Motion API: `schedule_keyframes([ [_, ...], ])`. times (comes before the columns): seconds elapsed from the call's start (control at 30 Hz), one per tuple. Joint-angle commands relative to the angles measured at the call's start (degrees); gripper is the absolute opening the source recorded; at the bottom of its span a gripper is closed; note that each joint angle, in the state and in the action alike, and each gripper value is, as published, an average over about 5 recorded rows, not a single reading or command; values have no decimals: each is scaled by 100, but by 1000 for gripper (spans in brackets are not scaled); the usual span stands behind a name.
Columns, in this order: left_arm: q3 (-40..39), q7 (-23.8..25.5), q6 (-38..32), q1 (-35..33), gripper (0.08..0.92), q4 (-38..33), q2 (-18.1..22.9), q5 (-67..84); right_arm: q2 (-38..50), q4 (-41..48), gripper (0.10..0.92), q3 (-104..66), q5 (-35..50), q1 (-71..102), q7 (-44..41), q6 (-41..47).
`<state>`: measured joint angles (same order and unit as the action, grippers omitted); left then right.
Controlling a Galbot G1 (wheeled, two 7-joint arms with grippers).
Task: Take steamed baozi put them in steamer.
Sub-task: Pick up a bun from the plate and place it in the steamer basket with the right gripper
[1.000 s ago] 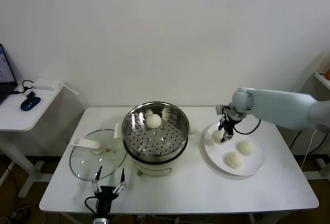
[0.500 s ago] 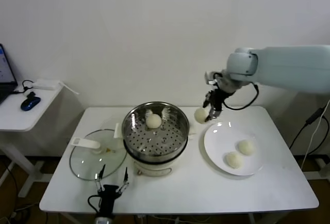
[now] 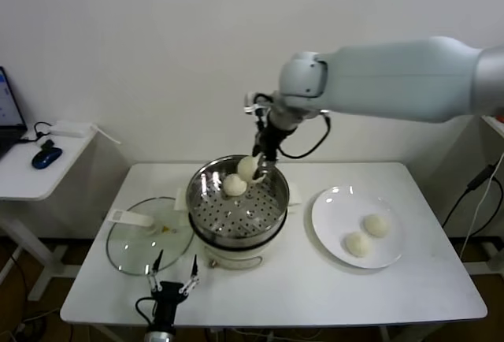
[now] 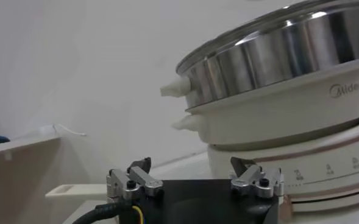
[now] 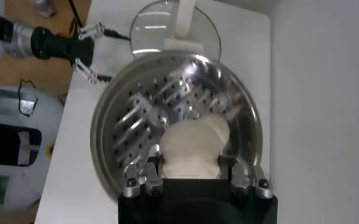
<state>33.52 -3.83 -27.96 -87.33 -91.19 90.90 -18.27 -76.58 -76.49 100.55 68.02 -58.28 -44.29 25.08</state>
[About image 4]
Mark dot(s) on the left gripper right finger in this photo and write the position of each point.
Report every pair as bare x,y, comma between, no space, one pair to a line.
252,179

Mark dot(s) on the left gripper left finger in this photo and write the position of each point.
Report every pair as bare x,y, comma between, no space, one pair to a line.
142,179

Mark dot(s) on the stainless steel steamer basket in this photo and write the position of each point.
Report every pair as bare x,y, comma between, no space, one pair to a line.
273,54

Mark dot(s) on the white electric cooker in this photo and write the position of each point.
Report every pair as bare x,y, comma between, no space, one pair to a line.
273,124

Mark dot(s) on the white side table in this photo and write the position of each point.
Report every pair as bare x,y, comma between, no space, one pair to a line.
14,176

